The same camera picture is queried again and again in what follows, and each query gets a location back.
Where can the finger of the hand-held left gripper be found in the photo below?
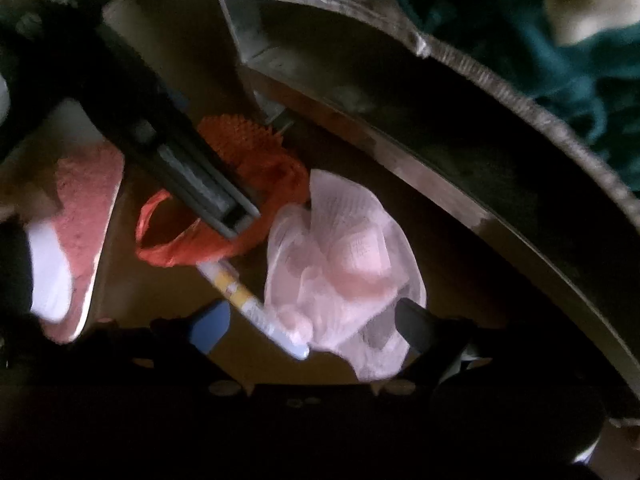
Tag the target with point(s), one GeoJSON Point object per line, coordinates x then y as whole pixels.
{"type": "Point", "coordinates": [185, 165]}

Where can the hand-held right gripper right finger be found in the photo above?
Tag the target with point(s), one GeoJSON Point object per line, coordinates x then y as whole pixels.
{"type": "Point", "coordinates": [414, 322]}

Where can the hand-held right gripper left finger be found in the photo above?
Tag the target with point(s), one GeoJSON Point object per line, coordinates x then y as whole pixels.
{"type": "Point", "coordinates": [212, 324]}

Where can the yellow white tube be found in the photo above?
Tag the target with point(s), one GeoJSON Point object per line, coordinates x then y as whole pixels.
{"type": "Point", "coordinates": [240, 295]}

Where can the red mesh bag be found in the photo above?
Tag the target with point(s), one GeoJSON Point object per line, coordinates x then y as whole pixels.
{"type": "Point", "coordinates": [272, 170]}

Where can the pink plastic bag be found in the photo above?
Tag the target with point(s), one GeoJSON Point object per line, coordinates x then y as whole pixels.
{"type": "Point", "coordinates": [345, 260]}

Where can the pink textured sponge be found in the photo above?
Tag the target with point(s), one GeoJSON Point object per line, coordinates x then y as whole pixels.
{"type": "Point", "coordinates": [85, 195]}

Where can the cardboard box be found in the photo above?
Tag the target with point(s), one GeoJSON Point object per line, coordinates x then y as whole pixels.
{"type": "Point", "coordinates": [450, 135]}

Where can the teal fuzzy blanket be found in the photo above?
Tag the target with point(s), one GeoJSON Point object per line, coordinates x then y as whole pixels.
{"type": "Point", "coordinates": [500, 25]}

